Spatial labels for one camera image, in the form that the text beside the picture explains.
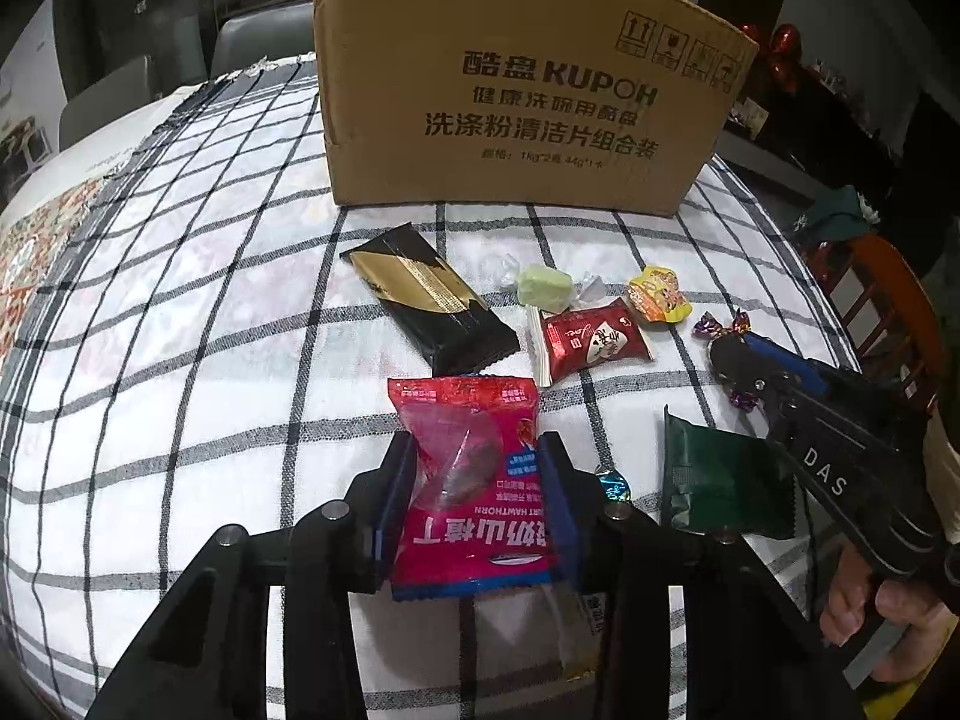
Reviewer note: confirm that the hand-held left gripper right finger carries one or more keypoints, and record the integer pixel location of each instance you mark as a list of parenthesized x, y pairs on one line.
[(559, 514)]

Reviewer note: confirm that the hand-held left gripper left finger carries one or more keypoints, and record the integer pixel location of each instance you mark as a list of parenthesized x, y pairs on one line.
[(397, 499)]

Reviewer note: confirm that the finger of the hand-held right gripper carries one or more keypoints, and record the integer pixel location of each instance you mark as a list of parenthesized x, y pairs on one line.
[(746, 371), (791, 367)]

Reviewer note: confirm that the purple candy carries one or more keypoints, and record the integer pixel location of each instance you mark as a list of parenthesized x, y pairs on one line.
[(720, 326)]

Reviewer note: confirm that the blue foil candy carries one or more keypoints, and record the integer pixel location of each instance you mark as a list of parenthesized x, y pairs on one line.
[(613, 486)]

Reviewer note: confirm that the dark green snack packet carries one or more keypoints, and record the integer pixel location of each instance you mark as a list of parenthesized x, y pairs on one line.
[(720, 480)]

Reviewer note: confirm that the brown cardboard box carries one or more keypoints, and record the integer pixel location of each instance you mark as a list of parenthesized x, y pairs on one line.
[(525, 90)]

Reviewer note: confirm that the person's right hand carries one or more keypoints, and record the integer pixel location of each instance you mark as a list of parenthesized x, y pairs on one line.
[(847, 600)]

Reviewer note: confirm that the yellow snack packet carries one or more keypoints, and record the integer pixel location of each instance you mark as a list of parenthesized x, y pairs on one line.
[(660, 296)]

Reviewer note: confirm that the orange wooden chair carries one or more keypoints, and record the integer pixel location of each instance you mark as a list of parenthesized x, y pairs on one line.
[(900, 292)]

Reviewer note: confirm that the small dark red snack packet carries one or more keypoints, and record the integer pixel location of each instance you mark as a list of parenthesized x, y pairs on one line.
[(592, 341)]

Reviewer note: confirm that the green cloth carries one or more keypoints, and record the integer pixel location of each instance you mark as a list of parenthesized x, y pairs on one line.
[(832, 214)]

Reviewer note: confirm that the black and gold snack packet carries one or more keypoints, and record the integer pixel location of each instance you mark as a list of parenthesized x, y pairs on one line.
[(427, 300)]

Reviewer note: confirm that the green wrapped candy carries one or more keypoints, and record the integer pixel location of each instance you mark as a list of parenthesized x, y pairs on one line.
[(545, 286)]

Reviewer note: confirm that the dark sideboard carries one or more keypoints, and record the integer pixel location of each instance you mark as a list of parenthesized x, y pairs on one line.
[(840, 135)]

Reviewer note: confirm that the printed card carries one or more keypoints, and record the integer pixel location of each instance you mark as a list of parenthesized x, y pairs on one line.
[(748, 118)]

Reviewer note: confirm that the red heart balloon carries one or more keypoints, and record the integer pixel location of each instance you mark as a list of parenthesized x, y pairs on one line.
[(787, 41), (781, 76)]

